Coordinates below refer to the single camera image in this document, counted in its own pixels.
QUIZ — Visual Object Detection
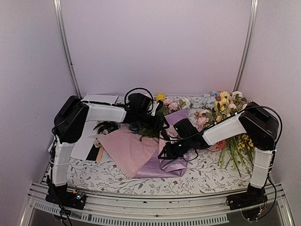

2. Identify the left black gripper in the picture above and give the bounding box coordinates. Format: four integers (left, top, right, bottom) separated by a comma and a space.
137, 111, 170, 131

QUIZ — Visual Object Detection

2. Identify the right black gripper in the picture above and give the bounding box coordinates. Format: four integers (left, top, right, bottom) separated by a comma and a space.
158, 137, 192, 160

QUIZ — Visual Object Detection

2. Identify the blue hydrangea stem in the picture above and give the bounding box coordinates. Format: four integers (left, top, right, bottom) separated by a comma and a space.
129, 124, 159, 142

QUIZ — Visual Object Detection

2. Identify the yellow flower stem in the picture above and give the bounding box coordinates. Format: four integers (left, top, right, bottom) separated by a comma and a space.
155, 93, 166, 102

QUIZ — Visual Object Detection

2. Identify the pink wrapping paper sheet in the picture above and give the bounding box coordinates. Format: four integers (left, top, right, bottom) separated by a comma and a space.
97, 109, 189, 179

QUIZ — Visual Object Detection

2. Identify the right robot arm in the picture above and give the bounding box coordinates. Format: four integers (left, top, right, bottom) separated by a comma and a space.
158, 102, 282, 205

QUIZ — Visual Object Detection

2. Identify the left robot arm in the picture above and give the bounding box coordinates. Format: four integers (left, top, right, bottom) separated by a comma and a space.
47, 91, 165, 204

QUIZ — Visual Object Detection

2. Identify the pile of fake flowers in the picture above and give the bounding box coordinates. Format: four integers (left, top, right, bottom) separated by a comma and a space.
188, 91, 255, 176

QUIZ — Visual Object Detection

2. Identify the white printed ribbon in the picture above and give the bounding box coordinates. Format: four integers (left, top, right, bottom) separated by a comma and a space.
88, 128, 111, 148

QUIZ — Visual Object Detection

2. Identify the red patterned bowl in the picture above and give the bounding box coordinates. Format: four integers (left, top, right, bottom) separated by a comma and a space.
208, 140, 226, 152

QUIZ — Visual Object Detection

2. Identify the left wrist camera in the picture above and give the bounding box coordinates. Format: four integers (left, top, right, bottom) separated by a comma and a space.
152, 100, 164, 116

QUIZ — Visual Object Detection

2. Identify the front aluminium rail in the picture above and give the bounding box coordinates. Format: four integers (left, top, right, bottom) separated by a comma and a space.
18, 181, 294, 226

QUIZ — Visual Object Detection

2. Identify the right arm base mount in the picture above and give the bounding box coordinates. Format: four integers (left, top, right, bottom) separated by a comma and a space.
226, 186, 268, 210

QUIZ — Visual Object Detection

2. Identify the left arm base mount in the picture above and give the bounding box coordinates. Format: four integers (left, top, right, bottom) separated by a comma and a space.
45, 188, 87, 210

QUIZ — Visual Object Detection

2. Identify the left aluminium frame post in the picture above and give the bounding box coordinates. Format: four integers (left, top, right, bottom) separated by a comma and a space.
53, 0, 82, 98

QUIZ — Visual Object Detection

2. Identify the aluminium frame post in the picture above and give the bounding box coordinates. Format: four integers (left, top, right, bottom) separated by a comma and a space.
233, 0, 259, 91
53, 0, 82, 98

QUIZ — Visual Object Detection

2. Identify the right aluminium frame post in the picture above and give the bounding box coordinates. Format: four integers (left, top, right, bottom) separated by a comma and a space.
233, 0, 259, 91

